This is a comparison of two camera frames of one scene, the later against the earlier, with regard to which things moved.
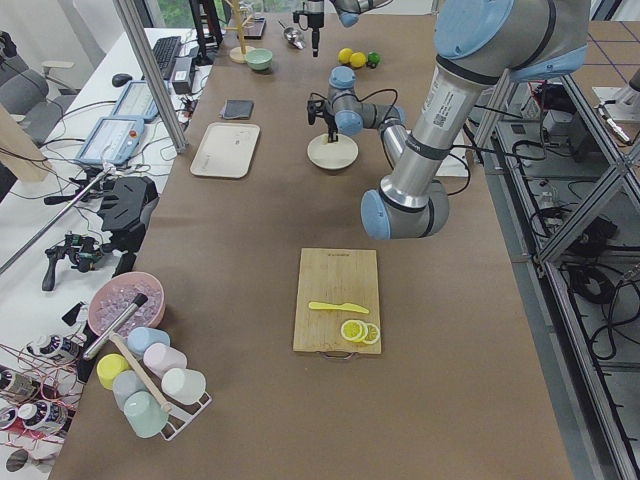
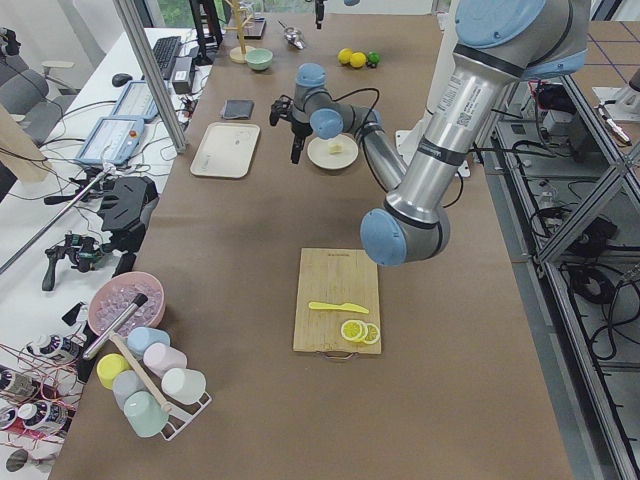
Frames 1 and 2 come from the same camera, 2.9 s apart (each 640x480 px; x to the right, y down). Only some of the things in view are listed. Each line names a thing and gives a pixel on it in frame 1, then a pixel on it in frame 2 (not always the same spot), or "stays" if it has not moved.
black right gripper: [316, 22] to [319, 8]
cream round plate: [336, 155] stays
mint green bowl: [259, 58] stays
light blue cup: [139, 338] stays
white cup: [186, 386] stays
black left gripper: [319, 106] to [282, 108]
